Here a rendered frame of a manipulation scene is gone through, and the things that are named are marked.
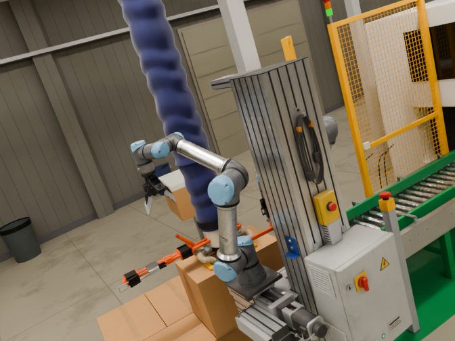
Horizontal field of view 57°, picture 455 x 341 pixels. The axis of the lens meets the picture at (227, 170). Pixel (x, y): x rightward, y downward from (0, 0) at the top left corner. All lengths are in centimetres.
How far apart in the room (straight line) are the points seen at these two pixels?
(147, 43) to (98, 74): 564
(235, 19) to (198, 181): 177
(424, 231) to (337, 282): 171
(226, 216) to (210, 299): 89
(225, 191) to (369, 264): 66
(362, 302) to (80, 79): 678
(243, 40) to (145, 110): 465
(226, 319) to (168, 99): 137
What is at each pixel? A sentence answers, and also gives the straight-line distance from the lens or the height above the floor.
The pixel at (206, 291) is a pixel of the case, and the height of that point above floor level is 87.
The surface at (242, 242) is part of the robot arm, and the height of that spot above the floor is 127.
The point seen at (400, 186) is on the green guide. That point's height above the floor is 60.
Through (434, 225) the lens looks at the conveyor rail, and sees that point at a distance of 348.
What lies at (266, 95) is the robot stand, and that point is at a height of 194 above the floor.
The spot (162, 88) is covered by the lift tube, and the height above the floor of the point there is 206.
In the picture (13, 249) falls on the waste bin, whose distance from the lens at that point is 745.
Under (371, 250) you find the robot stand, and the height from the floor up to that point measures 122.
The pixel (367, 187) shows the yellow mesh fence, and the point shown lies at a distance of 398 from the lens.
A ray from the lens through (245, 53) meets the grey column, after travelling 383.
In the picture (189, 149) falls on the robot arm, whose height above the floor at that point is 177.
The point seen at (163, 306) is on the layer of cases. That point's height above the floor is 54.
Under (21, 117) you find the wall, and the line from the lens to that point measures 777.
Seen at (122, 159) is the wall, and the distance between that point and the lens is 809.
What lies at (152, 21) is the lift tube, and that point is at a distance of 242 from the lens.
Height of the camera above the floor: 215
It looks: 15 degrees down
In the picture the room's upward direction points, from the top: 18 degrees counter-clockwise
